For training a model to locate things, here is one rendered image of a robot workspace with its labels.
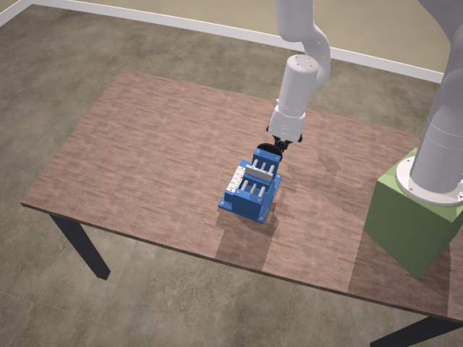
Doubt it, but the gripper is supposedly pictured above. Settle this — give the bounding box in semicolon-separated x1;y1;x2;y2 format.
266;105;305;152

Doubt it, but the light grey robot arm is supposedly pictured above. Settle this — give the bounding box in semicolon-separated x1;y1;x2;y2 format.
276;0;463;206

